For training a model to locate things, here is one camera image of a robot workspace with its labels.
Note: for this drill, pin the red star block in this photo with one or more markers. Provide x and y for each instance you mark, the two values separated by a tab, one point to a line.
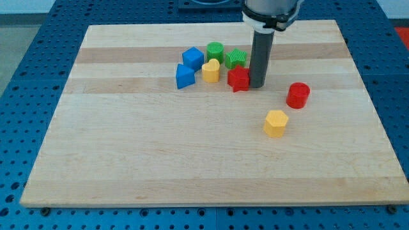
238	79

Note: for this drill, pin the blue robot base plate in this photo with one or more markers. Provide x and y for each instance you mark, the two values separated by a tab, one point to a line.
189	5

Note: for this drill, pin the green star block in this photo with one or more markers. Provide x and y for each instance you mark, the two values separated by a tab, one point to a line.
235	58

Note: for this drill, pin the black bolt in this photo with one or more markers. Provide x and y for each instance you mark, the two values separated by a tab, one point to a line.
45	211
391	209

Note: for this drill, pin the black bolt front left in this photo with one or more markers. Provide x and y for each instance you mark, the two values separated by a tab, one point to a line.
45	211

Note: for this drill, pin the blue triangle block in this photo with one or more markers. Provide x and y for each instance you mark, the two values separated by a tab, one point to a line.
185	76

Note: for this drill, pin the green cylinder block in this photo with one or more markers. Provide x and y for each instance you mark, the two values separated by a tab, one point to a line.
215	50

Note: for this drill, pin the wooden board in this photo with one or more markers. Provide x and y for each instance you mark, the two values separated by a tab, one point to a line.
123	134

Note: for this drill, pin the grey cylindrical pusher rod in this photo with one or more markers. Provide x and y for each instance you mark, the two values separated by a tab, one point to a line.
260	55

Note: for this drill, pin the black bolt front right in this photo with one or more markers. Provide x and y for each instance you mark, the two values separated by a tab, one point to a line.
391	209

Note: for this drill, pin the yellow hexagon block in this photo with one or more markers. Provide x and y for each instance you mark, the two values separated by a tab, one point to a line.
275	123

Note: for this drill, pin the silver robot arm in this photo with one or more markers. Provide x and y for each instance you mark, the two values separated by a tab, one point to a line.
268	16

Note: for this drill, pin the blue cube block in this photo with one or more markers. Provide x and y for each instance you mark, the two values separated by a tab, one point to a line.
193	58

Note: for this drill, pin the red cylinder block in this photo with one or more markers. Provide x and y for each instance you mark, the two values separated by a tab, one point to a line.
298	94

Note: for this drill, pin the yellow heart block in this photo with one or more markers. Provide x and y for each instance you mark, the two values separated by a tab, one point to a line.
211	71

